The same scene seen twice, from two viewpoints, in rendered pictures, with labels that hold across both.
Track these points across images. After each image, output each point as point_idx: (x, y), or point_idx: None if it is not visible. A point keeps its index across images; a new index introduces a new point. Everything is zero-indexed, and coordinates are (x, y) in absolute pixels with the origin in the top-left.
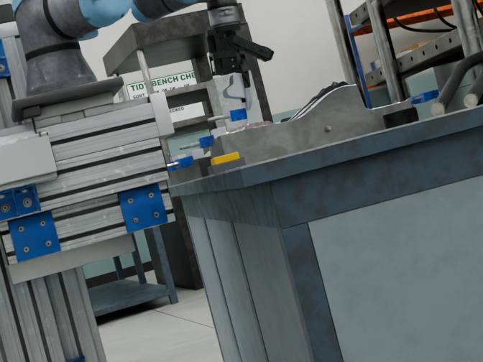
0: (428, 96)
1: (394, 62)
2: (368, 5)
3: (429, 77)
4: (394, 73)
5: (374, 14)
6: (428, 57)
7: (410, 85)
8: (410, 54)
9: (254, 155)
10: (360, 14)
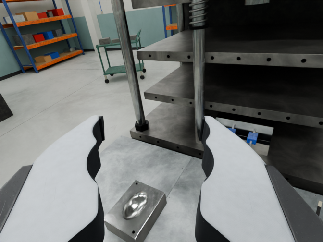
0: (256, 141)
1: (204, 103)
2: (198, 64)
3: (261, 130)
4: (204, 111)
5: (202, 71)
6: (266, 118)
7: (222, 123)
8: (234, 106)
9: None
10: (158, 56)
